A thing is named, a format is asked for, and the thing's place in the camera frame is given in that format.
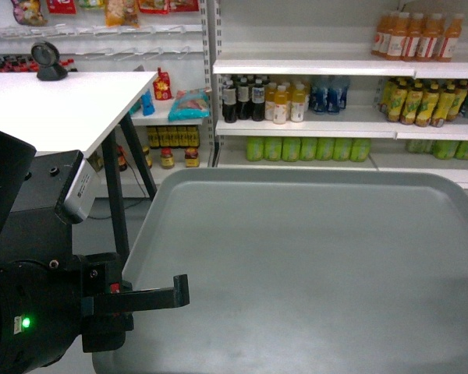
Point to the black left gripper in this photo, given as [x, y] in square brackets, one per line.
[44, 309]

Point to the grey rectangular serving tray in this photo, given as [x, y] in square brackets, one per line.
[294, 271]

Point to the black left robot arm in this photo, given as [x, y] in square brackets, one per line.
[30, 229]

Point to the white checkout table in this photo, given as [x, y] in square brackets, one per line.
[80, 112]

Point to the red lid sauce jar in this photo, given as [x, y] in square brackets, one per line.
[191, 157]

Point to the green drink bottles row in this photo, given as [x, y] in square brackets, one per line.
[293, 149]

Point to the teal snack bag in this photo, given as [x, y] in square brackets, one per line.
[190, 104]

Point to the red snack pouch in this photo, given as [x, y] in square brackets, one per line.
[162, 86]

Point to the dark cola bottles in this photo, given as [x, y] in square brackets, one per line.
[243, 99]

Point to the yellow juice bottles small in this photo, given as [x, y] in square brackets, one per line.
[285, 102]

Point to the blue drink bottles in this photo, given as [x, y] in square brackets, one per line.
[329, 94]

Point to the black barcode scanner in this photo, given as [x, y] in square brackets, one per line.
[47, 57]

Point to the hanging orange snack bag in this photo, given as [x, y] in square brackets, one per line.
[121, 13]

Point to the white store shelving unit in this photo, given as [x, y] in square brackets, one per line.
[329, 45]

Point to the yellow lemon tea bottles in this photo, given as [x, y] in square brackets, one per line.
[423, 102]

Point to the orange juice bottle row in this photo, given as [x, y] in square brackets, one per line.
[404, 36]

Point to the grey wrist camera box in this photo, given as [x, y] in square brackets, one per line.
[80, 191]

